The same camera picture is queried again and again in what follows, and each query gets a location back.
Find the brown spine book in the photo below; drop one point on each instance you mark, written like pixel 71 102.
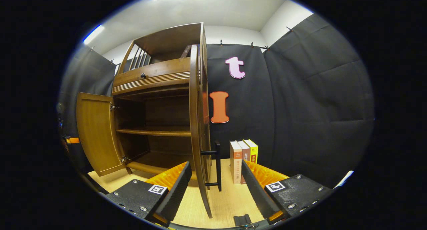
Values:
pixel 246 153

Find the wooden shoe cabinet door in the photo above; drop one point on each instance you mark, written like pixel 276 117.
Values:
pixel 96 130
pixel 195 123

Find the wooden inner shelf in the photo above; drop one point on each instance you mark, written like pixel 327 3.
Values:
pixel 156 132

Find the black backdrop cloth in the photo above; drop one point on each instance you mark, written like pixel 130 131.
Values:
pixel 300 106

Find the small ceiling light panel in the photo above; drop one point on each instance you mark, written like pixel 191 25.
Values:
pixel 93 34

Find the wooden double-door shoe cabinet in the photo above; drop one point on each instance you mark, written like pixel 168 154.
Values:
pixel 166 40

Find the wooden drawer with black knob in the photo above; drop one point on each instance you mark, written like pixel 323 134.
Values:
pixel 160 71

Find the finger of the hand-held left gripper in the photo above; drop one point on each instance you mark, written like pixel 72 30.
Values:
pixel 72 140

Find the white and orange book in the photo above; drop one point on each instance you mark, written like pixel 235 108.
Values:
pixel 235 160

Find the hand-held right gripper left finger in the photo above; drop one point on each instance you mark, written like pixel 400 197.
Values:
pixel 175 193

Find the yellow book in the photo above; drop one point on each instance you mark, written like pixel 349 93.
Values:
pixel 253 150

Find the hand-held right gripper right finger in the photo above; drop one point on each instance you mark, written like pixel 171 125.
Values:
pixel 258 193

